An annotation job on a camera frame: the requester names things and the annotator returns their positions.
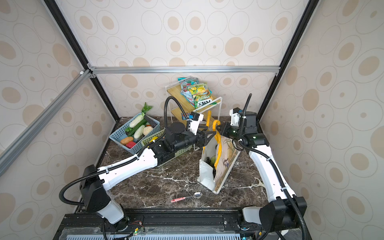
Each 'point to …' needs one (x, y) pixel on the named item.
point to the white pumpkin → (146, 130)
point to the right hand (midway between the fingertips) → (217, 126)
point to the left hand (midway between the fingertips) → (215, 129)
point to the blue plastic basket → (116, 136)
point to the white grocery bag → (219, 154)
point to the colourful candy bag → (185, 82)
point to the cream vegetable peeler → (257, 183)
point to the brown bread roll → (125, 140)
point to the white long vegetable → (139, 131)
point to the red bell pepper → (130, 144)
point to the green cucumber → (131, 131)
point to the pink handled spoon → (197, 195)
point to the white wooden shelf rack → (176, 97)
